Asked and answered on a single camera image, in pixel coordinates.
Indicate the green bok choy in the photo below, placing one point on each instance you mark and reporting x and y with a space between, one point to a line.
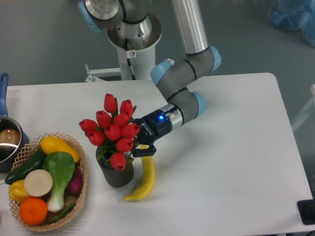
61 167

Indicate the woven wicker basket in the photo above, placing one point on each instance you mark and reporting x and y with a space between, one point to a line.
70 199

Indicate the yellow plastic banana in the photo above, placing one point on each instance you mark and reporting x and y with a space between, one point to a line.
148 181

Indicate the green chili pepper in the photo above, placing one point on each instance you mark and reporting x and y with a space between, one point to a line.
61 214

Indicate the blue plastic bag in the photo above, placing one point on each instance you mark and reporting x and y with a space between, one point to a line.
294 15

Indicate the dark grey ribbed vase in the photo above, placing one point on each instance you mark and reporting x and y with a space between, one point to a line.
114 177

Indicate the red tulip bouquet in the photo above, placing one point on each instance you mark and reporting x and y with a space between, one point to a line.
113 131

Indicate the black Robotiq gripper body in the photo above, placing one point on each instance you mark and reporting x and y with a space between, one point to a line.
152 127

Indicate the black device at edge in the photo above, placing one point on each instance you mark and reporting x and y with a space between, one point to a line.
307 211

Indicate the yellow bell pepper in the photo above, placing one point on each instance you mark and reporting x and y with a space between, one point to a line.
17 191

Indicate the white metal frame right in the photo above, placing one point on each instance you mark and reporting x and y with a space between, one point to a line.
307 110

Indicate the purple sweet potato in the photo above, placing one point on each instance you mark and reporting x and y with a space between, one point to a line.
76 183

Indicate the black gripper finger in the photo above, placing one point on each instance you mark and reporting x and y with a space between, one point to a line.
144 151

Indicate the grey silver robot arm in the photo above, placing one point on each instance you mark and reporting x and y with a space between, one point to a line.
171 79

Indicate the cream round radish slice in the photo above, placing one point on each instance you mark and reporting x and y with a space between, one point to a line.
38 183

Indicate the blue saucepan with lid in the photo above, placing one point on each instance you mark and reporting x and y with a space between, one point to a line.
12 136

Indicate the dark green cucumber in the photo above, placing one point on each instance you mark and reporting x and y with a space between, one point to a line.
35 162

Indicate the yellow squash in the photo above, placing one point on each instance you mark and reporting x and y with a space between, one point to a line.
52 144

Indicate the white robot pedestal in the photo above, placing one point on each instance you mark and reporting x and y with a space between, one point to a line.
136 50

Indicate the orange fruit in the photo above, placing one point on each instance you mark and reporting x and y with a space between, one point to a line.
33 211

